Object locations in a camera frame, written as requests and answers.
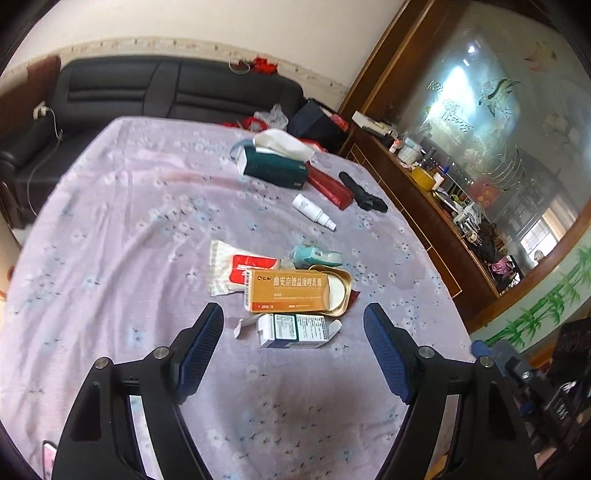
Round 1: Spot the purple phone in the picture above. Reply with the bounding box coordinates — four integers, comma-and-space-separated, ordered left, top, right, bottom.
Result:
42, 440, 57, 480

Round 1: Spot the white plastic bag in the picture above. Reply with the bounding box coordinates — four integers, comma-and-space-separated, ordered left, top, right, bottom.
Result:
254, 104, 290, 130

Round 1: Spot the white spray bottle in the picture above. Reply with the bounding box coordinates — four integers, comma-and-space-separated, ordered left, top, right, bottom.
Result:
292, 193, 338, 232

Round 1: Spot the yellow round tin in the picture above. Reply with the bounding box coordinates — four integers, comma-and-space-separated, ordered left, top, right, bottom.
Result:
411, 166, 435, 190

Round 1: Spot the green bamboo wall decal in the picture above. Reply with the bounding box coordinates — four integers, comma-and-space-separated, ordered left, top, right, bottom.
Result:
475, 249, 591, 352

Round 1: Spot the lilac floral tablecloth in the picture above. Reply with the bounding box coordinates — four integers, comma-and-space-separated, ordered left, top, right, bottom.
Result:
0, 115, 472, 480

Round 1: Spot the red label tissue packet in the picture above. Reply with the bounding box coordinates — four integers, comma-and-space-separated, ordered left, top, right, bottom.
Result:
209, 240, 283, 297

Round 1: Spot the orange medicine box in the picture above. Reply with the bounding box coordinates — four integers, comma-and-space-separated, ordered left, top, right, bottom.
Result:
243, 268, 329, 315

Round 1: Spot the gold oval tin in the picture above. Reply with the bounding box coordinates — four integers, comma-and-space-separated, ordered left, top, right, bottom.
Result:
307, 263, 354, 317

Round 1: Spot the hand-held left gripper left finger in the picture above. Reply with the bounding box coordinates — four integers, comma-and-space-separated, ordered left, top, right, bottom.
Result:
52, 302, 225, 480

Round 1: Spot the wooden partition cabinet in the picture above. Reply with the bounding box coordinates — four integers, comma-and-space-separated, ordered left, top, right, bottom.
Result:
337, 0, 591, 333

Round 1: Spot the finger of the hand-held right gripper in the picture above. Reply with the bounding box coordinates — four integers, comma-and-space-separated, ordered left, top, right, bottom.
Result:
470, 339, 523, 371

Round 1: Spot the etched glass panel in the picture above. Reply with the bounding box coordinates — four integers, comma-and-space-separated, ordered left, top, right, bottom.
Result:
392, 0, 591, 278

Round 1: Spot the dark green tissue box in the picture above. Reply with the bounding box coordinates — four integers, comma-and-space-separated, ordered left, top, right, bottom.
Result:
236, 129, 315, 190

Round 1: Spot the pink bag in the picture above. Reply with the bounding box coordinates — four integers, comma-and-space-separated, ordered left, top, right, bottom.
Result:
489, 258, 522, 282

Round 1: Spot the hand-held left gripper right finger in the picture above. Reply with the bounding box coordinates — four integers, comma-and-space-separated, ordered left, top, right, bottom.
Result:
362, 302, 539, 480

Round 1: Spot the black shopping bag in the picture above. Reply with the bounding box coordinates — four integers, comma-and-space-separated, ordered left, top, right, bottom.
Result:
286, 98, 347, 148

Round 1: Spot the white jar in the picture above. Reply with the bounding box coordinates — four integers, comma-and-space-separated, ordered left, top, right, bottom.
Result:
397, 138, 422, 163

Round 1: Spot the black object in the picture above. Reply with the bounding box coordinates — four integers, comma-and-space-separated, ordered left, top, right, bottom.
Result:
338, 172, 389, 214

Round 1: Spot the white box stack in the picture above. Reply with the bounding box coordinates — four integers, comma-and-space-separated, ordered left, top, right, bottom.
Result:
352, 111, 393, 136

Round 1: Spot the white charger with cable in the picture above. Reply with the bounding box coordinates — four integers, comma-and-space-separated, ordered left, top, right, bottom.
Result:
25, 104, 63, 217

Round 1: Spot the black handbag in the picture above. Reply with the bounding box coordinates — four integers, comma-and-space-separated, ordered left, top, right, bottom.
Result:
479, 222, 509, 259

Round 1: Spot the red pouch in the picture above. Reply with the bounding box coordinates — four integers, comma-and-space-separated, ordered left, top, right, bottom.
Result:
305, 164, 355, 210

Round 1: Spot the white blue medicine box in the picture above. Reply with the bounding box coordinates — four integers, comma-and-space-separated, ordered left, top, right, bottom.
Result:
256, 313, 343, 349

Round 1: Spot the black leather sofa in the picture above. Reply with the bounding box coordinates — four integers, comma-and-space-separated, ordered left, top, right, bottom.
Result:
0, 55, 305, 227

